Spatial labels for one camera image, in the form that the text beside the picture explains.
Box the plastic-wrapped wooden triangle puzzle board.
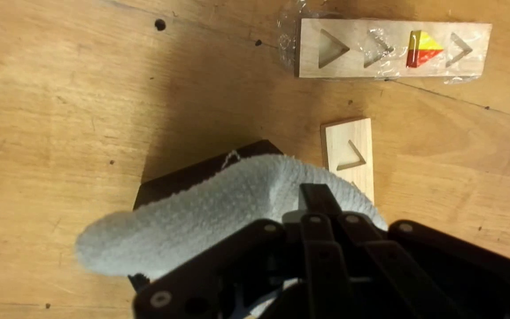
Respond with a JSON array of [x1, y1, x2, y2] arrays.
[[277, 1, 493, 83]]

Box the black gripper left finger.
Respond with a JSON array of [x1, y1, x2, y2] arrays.
[[297, 182, 322, 223]]

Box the yellow red triangle puzzle piece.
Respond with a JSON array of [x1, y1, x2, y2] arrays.
[[403, 28, 444, 69]]

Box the white towel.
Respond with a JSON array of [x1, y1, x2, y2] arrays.
[[74, 152, 389, 279]]

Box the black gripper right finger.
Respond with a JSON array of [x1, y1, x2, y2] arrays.
[[314, 182, 345, 223]]

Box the plain wooden triangle puzzle board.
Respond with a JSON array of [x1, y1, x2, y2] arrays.
[[322, 116, 376, 205]]

